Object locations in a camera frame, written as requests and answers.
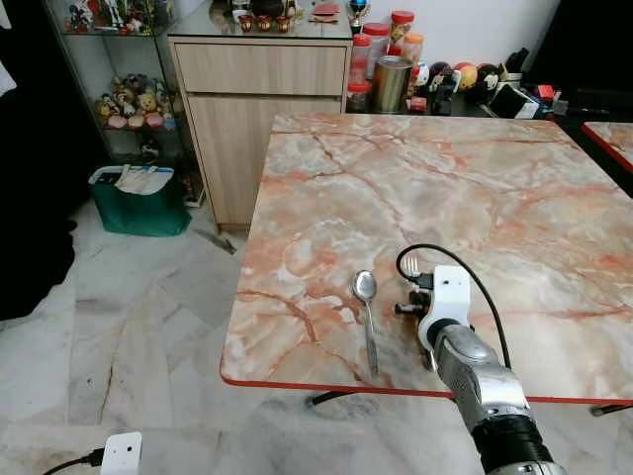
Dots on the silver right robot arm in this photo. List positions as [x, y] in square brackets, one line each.
[490, 391]

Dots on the yellow bear figurine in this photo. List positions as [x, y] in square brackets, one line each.
[149, 102]

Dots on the green storage bin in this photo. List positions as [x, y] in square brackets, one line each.
[138, 213]

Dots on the orange round toy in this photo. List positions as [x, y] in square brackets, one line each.
[466, 75]

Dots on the round metal canister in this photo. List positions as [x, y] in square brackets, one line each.
[392, 84]

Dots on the white papers bundle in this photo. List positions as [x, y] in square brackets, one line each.
[143, 178]

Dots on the silver metal spoon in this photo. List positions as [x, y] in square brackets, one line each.
[365, 287]

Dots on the silver metal fork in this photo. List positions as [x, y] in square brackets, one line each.
[411, 264]

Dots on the glass display shelf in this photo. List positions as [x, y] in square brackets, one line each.
[109, 69]

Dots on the light wooden cabinet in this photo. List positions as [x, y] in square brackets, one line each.
[247, 119]

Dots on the black round toy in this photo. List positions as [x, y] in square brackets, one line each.
[440, 77]

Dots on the small red-lid jar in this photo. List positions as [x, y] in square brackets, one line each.
[357, 97]

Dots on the red-lid jar with label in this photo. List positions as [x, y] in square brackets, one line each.
[402, 26]

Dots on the tall red-lid plastic jar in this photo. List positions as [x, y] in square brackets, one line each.
[362, 61]

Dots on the white slanted box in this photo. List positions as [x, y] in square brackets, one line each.
[512, 101]

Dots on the black hanging cloth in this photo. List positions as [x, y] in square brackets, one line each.
[30, 148]

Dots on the red-edged marble side table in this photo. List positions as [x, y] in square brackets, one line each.
[613, 141]

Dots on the small trophy cup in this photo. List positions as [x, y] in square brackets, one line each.
[358, 12]

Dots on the dark brown teapot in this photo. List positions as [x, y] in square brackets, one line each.
[266, 6]

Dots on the orange snack jar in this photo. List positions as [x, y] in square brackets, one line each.
[412, 49]

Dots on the black metal table foot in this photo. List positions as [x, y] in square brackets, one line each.
[613, 407]
[331, 398]

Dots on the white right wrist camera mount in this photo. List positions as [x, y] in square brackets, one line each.
[447, 295]

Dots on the red flat dish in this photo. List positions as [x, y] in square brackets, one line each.
[325, 11]

